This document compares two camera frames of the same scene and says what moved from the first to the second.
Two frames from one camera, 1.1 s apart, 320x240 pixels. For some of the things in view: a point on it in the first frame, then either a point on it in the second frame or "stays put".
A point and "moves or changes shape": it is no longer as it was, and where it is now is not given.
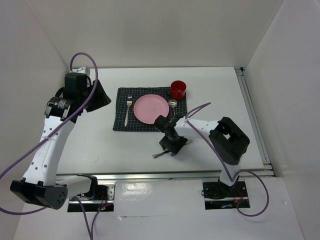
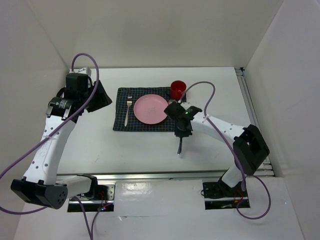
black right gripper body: [173, 143] to [179, 131]
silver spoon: [173, 103] stays put
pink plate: [147, 108] stays put
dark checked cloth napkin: [121, 113] stays put
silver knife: [167, 151] moves or changes shape
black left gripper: [102, 98] stays put
